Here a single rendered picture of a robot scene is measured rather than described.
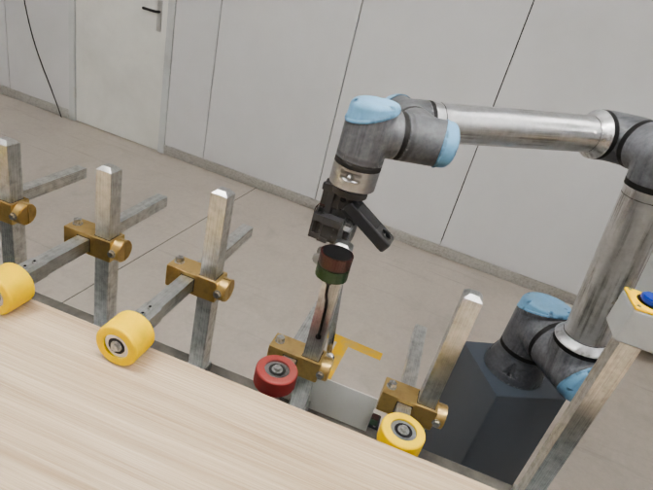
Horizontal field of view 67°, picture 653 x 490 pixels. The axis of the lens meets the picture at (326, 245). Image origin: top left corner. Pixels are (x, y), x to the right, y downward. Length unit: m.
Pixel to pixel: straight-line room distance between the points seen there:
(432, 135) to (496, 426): 1.06
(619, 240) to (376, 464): 0.78
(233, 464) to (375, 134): 0.58
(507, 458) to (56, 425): 1.43
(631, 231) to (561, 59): 2.20
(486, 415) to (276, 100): 2.77
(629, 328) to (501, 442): 0.96
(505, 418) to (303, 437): 0.97
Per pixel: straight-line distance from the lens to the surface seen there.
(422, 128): 0.93
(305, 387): 1.10
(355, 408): 1.15
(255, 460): 0.82
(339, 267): 0.85
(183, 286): 1.03
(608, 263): 1.36
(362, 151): 0.89
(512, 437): 1.81
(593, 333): 1.45
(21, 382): 0.93
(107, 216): 1.12
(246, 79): 3.88
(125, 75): 4.51
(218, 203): 0.96
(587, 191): 3.57
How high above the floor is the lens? 1.55
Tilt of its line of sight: 27 degrees down
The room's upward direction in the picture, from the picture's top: 15 degrees clockwise
